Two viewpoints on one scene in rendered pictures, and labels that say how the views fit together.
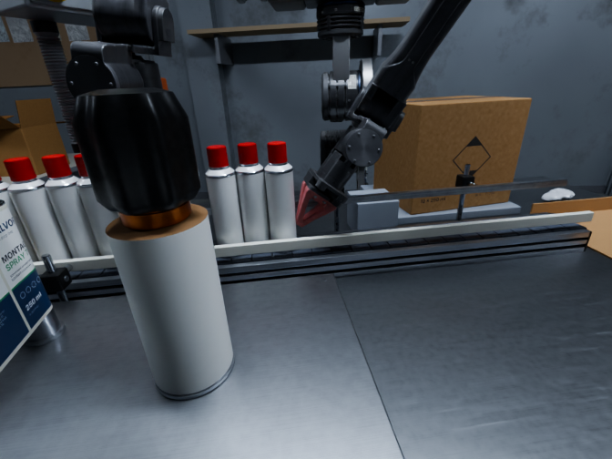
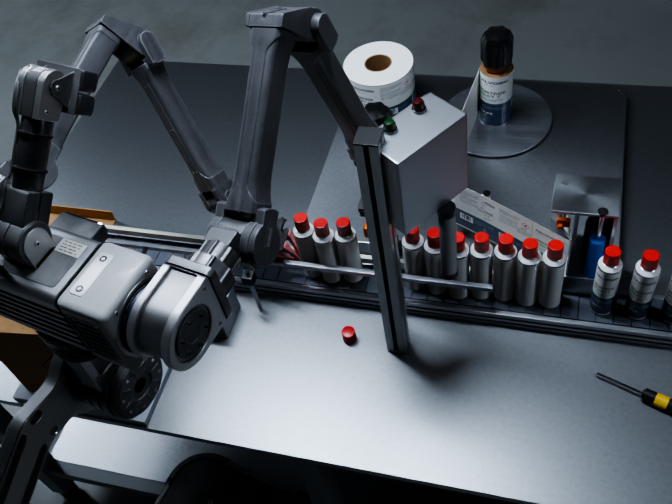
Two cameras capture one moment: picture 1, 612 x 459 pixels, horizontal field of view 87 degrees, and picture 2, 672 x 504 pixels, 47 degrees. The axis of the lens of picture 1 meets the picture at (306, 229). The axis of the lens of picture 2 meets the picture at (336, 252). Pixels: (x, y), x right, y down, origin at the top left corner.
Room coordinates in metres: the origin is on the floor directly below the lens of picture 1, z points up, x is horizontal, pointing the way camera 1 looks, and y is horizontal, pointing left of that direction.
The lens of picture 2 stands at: (1.58, 0.72, 2.39)
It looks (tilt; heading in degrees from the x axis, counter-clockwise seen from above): 50 degrees down; 211
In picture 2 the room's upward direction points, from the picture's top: 13 degrees counter-clockwise
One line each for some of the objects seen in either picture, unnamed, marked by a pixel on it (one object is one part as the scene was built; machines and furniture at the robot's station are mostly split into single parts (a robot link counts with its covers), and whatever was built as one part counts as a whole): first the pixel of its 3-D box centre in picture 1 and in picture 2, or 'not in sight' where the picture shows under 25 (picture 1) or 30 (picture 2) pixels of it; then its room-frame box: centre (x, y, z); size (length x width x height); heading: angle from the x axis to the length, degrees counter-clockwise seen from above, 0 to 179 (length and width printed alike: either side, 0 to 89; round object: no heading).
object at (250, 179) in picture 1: (252, 199); (326, 250); (0.57, 0.10, 0.98); 0.05 x 0.05 x 0.20
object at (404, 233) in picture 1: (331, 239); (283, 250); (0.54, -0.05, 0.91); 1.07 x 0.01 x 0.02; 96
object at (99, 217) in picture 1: (104, 212); (436, 261); (0.54, 0.36, 0.98); 0.05 x 0.05 x 0.20
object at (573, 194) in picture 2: not in sight; (586, 195); (0.41, 0.65, 1.14); 0.14 x 0.11 x 0.01; 96
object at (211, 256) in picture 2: not in sight; (210, 271); (1.00, 0.13, 1.45); 0.09 x 0.08 x 0.12; 85
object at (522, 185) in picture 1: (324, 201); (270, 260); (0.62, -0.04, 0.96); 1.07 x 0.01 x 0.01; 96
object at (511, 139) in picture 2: not in sight; (495, 119); (-0.07, 0.35, 0.89); 0.31 x 0.31 x 0.01
